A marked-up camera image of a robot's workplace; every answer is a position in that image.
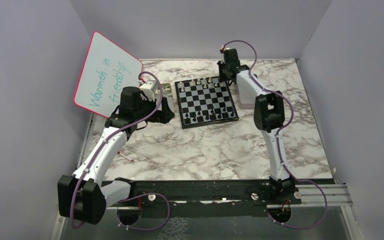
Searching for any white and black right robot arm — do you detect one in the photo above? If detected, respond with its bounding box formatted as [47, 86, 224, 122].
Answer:
[217, 47, 296, 204]

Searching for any black and white chessboard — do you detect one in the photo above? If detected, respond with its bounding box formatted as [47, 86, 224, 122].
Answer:
[174, 76, 239, 129]

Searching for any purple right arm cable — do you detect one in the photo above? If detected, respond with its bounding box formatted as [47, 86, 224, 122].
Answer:
[220, 40, 329, 230]

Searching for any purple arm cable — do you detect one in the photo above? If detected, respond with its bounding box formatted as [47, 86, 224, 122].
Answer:
[220, 40, 329, 230]
[69, 71, 171, 232]

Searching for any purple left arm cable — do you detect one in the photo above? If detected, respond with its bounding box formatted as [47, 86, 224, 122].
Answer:
[69, 71, 171, 232]

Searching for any pink framed whiteboard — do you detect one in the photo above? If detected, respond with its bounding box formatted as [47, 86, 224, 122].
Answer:
[72, 31, 143, 118]

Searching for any right aluminium extrusion rail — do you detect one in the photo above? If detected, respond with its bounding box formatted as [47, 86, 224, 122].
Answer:
[291, 184, 354, 208]

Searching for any red capped marker pen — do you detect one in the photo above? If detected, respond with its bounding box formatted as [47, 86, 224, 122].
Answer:
[117, 151, 134, 162]

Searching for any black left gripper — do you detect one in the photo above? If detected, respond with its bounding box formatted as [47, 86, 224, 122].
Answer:
[134, 93, 175, 124]

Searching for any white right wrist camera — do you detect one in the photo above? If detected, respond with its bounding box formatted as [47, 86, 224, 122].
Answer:
[220, 47, 227, 64]

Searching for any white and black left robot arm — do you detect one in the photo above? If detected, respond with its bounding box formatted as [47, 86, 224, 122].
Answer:
[57, 84, 175, 225]

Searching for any silver metal tin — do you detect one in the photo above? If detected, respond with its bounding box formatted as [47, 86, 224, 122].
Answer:
[236, 71, 261, 110]

